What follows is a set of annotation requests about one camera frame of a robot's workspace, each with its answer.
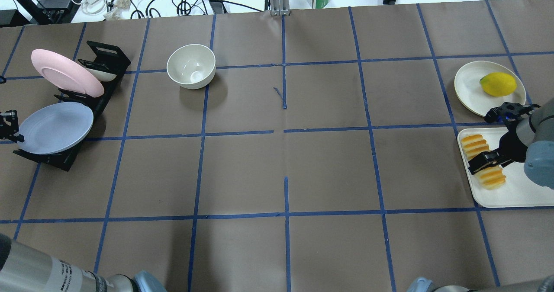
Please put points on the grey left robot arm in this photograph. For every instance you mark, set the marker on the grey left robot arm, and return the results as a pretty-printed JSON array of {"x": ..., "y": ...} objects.
[{"x": 25, "y": 269}]

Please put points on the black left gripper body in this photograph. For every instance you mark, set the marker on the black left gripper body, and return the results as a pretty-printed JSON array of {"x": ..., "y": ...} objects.
[{"x": 7, "y": 125}]

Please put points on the small white dish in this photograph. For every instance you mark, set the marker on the small white dish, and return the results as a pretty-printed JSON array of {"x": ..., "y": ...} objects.
[{"x": 100, "y": 71}]

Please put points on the pink plate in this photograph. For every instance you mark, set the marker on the pink plate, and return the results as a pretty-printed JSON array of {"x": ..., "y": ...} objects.
[{"x": 65, "y": 74}]

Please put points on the cream ceramic bowl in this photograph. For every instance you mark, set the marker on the cream ceramic bowl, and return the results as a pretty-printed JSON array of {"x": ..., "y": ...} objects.
[{"x": 192, "y": 66}]

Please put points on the yellow lemon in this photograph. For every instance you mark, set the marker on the yellow lemon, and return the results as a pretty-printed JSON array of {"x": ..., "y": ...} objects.
[{"x": 498, "y": 84}]

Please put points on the black dish rack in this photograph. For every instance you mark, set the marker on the black dish rack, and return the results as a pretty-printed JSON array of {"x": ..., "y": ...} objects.
[{"x": 117, "y": 62}]

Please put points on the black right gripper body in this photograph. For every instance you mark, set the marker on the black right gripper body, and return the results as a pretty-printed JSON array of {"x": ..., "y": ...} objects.
[{"x": 513, "y": 147}]

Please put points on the white rectangular tray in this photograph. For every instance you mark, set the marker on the white rectangular tray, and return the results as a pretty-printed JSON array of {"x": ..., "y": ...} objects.
[{"x": 518, "y": 191}]

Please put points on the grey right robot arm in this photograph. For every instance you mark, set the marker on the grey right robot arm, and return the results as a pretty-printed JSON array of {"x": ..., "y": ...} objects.
[{"x": 538, "y": 167}]

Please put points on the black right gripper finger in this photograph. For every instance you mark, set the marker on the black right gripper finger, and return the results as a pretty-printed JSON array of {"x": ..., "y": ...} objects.
[
  {"x": 488, "y": 159},
  {"x": 509, "y": 112}
]

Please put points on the cream plate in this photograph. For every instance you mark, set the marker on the cream plate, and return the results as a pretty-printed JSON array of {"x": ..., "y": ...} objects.
[{"x": 469, "y": 89}]

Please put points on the striped bread loaf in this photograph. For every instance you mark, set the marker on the striped bread loaf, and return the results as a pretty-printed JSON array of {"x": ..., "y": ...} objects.
[{"x": 490, "y": 177}]

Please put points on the blue plate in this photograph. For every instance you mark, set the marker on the blue plate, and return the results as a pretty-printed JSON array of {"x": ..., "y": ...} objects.
[{"x": 55, "y": 128}]

